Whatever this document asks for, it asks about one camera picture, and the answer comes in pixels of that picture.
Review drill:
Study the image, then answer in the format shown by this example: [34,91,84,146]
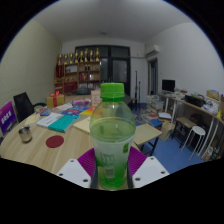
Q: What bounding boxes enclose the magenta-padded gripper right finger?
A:
[126,145,170,190]

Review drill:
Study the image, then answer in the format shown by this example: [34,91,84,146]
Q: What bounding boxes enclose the brown paper bag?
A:
[159,121,176,142]

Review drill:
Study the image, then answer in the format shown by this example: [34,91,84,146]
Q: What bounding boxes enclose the wooden stool with black legs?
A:
[173,116,198,139]

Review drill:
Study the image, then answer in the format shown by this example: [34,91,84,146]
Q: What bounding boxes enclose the white round stool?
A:
[184,125,207,161]

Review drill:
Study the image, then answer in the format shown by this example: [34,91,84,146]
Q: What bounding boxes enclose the gift box with red ribbon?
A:
[46,90,66,109]

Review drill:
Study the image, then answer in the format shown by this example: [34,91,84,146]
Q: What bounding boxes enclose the book stacks on floor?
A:
[141,94,173,129]

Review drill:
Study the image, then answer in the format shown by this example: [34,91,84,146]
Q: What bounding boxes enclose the flat round red coaster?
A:
[45,134,65,149]

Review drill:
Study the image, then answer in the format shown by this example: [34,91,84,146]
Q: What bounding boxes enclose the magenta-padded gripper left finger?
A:
[56,147,99,190]

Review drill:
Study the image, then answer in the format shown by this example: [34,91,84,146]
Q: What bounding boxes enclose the yellow and red book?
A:
[79,106,98,117]

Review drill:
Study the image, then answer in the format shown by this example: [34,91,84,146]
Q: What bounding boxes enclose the black framed glass door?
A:
[74,45,132,96]

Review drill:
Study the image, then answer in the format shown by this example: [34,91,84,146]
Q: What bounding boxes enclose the pink packet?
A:
[71,98,92,108]

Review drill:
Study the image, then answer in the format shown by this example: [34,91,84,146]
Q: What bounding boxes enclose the orange upright box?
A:
[90,89,103,108]

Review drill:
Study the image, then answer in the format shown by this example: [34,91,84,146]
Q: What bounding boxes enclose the black office chair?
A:
[13,91,48,124]

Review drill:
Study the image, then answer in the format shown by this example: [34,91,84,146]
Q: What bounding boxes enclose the blue and red magazine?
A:
[35,106,51,117]
[61,105,88,117]

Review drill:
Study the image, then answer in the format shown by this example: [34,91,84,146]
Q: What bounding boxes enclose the green drink bottle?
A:
[89,82,137,191]

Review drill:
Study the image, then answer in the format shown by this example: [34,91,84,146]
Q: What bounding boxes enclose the cream thick book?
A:
[24,113,41,126]

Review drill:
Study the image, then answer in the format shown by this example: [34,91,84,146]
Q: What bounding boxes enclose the wooden shelf unit with trophies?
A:
[54,47,102,95]

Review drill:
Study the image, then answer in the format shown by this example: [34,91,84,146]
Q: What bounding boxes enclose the black tripod stand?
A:
[133,70,143,104]

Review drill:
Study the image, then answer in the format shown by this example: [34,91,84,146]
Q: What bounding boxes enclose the dark swivel chair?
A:
[75,87,92,96]

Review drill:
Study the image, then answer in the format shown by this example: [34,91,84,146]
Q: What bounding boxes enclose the small wooden side table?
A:
[133,123,163,156]

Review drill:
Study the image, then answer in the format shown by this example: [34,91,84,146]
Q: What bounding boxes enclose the black computer monitor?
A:
[161,79,176,93]

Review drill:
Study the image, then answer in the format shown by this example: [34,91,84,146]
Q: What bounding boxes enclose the white paper booklet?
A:
[35,112,64,129]

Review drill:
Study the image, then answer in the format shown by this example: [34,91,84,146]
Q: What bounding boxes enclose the long wooden wall desk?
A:
[158,91,224,158]

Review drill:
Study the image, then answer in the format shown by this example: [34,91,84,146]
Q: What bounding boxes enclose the small metal cup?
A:
[17,125,33,144]

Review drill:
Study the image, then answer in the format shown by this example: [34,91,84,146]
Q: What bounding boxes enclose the beige flat book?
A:
[72,116,93,136]

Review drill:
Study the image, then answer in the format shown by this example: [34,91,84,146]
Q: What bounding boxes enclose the purple sign board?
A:
[0,100,18,136]

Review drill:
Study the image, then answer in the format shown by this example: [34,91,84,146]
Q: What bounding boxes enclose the white wall air conditioner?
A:
[144,44,161,59]

